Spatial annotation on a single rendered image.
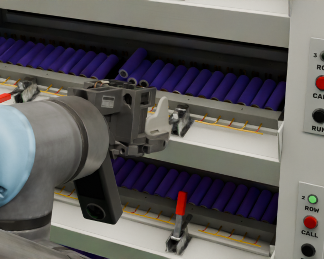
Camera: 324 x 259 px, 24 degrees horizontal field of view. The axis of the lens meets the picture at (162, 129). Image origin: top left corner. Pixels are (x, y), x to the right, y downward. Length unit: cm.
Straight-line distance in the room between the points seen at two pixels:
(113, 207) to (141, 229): 30
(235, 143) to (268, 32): 17
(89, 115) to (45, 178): 10
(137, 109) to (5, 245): 37
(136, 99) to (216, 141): 21
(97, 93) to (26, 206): 17
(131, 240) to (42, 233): 46
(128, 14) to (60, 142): 35
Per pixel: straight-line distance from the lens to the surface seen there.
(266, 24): 94
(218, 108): 105
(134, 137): 87
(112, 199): 88
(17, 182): 68
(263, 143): 102
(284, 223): 103
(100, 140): 78
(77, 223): 122
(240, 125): 104
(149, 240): 117
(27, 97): 118
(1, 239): 53
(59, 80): 117
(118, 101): 85
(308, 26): 92
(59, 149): 72
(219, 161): 103
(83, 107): 78
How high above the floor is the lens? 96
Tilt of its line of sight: 23 degrees down
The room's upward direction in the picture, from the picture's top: straight up
